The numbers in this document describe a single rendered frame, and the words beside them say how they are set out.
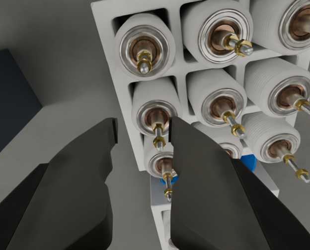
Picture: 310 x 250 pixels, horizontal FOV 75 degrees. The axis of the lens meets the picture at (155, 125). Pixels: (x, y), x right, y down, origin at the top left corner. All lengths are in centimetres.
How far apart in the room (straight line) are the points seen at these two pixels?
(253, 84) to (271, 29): 11
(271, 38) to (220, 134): 19
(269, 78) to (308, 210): 95
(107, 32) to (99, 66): 22
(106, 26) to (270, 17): 26
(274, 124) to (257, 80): 10
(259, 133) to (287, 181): 59
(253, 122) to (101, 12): 37
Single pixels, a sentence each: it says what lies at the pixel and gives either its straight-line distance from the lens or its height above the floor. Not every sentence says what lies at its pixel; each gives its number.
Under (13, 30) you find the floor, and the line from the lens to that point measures 66.
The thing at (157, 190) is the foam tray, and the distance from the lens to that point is 70.
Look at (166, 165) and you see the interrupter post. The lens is 42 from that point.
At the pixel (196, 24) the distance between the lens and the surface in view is 33.
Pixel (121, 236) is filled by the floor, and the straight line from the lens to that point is 118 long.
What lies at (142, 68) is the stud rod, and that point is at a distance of 24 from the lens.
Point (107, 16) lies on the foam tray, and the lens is 39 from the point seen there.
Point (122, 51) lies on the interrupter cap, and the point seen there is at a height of 25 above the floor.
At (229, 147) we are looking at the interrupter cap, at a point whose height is 25.
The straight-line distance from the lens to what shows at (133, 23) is 32.
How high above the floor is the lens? 57
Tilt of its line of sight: 58 degrees down
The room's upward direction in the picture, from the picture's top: 176 degrees clockwise
